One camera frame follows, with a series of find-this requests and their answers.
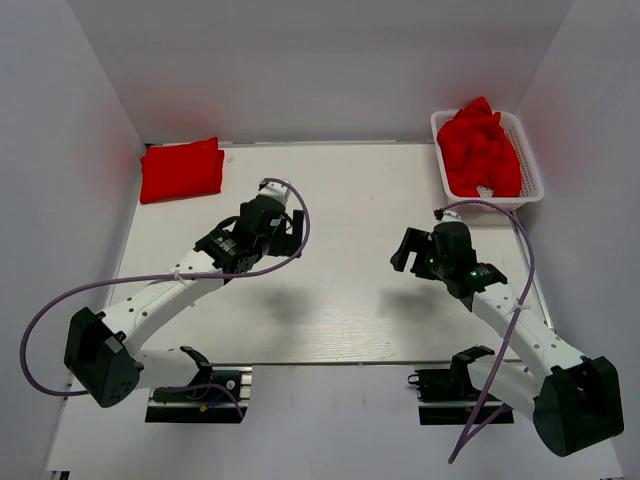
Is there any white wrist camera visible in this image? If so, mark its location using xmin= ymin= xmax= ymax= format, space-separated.
xmin=258 ymin=180 xmax=290 ymax=207
xmin=434 ymin=209 xmax=462 ymax=223

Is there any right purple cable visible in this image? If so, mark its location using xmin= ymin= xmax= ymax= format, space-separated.
xmin=433 ymin=199 xmax=537 ymax=464

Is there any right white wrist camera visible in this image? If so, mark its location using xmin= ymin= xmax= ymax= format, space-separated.
xmin=434 ymin=209 xmax=462 ymax=223

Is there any purple cable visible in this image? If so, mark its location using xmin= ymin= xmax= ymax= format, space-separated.
xmin=433 ymin=199 xmax=537 ymax=464
xmin=19 ymin=177 xmax=311 ymax=397

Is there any folded red t shirt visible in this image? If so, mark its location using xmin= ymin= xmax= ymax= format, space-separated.
xmin=139 ymin=137 xmax=225 ymax=204

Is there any red t shirts pile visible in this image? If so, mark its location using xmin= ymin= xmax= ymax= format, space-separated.
xmin=437 ymin=97 xmax=522 ymax=198

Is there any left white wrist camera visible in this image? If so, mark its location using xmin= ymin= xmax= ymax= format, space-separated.
xmin=258 ymin=180 xmax=290 ymax=207

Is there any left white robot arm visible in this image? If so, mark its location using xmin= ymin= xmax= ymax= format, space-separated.
xmin=64 ymin=195 xmax=304 ymax=408

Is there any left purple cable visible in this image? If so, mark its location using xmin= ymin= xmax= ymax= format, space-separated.
xmin=19 ymin=177 xmax=311 ymax=397

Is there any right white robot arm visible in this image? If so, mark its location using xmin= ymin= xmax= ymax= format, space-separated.
xmin=390 ymin=221 xmax=624 ymax=457

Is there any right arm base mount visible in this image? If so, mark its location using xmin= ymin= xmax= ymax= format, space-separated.
xmin=407 ymin=367 xmax=516 ymax=427

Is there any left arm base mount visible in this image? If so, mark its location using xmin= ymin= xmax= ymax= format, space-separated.
xmin=145 ymin=366 xmax=252 ymax=425

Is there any white plastic basket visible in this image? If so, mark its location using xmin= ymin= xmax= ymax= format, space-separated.
xmin=430 ymin=110 xmax=544 ymax=211

